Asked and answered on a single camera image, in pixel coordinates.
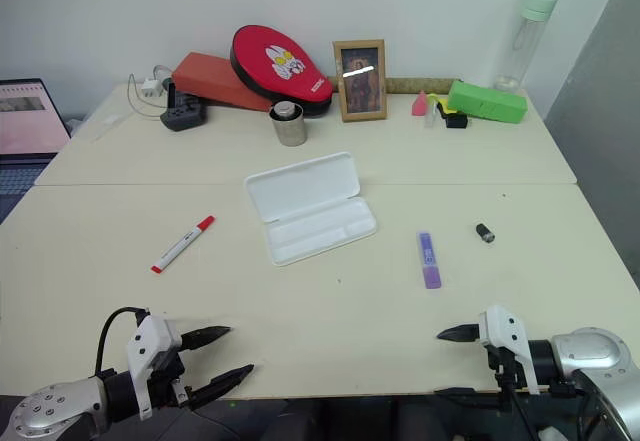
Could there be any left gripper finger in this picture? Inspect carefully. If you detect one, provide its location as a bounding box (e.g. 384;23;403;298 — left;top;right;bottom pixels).
179;326;234;353
188;364;256;410

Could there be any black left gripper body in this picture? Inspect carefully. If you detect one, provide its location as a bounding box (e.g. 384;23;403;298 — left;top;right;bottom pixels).
145;342;195;411

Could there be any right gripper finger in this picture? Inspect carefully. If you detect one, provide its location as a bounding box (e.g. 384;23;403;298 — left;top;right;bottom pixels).
433;386;477;399
436;324;482;346

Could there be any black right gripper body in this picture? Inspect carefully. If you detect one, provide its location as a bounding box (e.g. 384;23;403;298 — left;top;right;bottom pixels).
482;342;524;398

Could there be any open white pencil case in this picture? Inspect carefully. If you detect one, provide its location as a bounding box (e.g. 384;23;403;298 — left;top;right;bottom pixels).
243;150;379;268

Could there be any red table tennis paddle case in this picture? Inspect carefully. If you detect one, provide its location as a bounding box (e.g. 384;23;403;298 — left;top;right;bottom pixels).
229;24;335;119

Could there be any red and white marker pen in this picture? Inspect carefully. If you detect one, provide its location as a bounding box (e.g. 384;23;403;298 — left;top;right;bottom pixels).
150;214;217;276

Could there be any small black cylinder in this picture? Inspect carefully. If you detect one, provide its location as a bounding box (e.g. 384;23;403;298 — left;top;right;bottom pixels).
474;221;498;247

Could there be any dark grey power strip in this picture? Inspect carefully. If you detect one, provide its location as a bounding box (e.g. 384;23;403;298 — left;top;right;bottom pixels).
159;82;209;133

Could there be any round metal tin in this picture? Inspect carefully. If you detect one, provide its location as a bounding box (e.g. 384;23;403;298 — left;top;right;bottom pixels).
268;100;308;148

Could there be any pink eraser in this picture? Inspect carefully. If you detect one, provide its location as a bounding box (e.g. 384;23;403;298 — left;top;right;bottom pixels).
410;90;432;118

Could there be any bright green box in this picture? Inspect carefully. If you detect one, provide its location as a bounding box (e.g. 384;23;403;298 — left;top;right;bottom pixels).
445;79;529;126

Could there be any white charger plug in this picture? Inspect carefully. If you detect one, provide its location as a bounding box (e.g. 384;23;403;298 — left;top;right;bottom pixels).
140;77;166;99

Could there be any flat red box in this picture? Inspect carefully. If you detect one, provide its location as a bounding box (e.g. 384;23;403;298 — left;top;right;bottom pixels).
170;51;274;113

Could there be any open laptop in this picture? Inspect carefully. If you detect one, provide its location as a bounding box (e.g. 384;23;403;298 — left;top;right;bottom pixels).
0;78;73;225

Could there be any clear bottle green lid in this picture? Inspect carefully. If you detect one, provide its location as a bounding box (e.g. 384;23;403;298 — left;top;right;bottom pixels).
494;0;559;94

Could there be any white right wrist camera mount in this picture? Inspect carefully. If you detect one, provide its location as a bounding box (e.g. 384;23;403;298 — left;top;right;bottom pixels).
476;304;543;396

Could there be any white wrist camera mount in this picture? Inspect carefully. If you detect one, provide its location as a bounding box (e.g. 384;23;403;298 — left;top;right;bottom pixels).
476;304;543;396
125;314;183;422

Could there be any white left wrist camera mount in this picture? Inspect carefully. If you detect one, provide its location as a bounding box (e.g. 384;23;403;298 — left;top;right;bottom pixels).
125;314;183;422

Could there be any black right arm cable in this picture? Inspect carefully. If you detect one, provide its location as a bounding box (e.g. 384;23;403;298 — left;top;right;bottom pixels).
497;381;591;441

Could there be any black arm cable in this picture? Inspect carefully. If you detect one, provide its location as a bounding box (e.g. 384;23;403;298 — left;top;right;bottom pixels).
94;306;151;378
497;381;591;441

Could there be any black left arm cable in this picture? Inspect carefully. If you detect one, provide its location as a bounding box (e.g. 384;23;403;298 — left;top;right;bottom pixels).
94;306;151;378

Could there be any wooden picture frame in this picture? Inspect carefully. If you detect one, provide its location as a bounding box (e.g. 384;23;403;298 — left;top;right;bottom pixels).
332;38;389;124

